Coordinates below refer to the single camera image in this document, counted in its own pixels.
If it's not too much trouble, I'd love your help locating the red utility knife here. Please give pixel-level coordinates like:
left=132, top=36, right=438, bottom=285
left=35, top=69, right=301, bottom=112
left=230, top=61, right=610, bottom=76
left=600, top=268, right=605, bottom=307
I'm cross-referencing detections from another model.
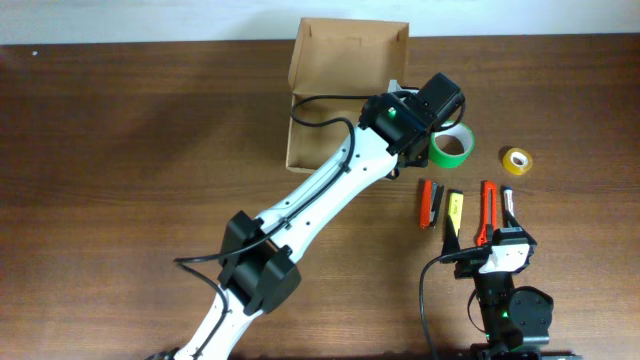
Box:
left=475, top=180, right=497, bottom=246

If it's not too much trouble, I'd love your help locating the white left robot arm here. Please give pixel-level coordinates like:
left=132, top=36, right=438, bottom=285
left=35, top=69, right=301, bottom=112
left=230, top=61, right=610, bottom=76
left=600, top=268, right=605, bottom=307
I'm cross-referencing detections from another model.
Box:
left=166, top=73, right=465, bottom=359

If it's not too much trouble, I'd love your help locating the small yellow tape roll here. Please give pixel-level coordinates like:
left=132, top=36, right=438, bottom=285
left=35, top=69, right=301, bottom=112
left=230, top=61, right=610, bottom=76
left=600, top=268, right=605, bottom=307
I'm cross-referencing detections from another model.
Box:
left=502, top=148, right=533, bottom=176

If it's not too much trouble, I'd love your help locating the red stapler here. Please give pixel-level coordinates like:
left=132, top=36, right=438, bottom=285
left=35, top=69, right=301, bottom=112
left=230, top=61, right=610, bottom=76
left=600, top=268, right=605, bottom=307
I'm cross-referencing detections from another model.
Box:
left=419, top=179, right=445, bottom=229

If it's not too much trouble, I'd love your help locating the brown cardboard box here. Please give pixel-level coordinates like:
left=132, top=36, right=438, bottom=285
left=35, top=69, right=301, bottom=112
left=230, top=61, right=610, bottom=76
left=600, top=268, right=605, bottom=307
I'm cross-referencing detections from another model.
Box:
left=285, top=17, right=411, bottom=175

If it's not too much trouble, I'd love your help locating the yellow highlighter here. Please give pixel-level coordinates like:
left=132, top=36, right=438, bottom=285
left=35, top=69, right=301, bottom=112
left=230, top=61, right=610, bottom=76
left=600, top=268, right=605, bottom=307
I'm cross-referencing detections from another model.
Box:
left=445, top=189, right=464, bottom=241

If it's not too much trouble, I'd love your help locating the blue whiteboard marker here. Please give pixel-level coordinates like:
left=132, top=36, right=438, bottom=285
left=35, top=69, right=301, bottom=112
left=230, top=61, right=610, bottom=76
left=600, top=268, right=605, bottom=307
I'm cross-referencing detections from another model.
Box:
left=502, top=186, right=515, bottom=217

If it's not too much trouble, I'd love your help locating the green tape roll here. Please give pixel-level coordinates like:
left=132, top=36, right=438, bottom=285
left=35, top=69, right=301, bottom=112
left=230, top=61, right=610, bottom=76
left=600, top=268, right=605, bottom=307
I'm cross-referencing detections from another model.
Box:
left=429, top=123, right=475, bottom=169

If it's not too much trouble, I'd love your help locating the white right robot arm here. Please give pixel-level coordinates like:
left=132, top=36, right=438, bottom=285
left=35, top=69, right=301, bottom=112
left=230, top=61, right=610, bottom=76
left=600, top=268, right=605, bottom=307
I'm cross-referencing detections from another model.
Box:
left=442, top=211, right=578, bottom=360

